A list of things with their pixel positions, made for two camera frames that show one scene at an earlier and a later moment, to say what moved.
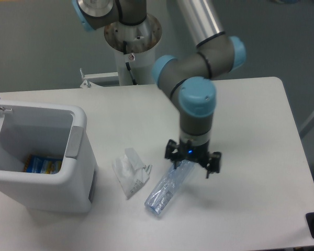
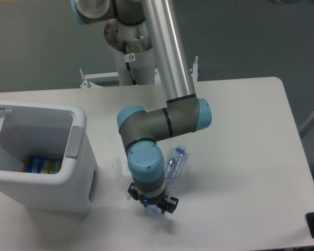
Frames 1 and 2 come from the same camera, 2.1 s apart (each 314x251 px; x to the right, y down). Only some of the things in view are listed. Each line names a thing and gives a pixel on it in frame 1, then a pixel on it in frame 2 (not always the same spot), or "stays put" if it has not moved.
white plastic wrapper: [131, 173] stays put
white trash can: [19, 129] stays put
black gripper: [197, 153] -> [160, 201]
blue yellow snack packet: [43, 164] stays put
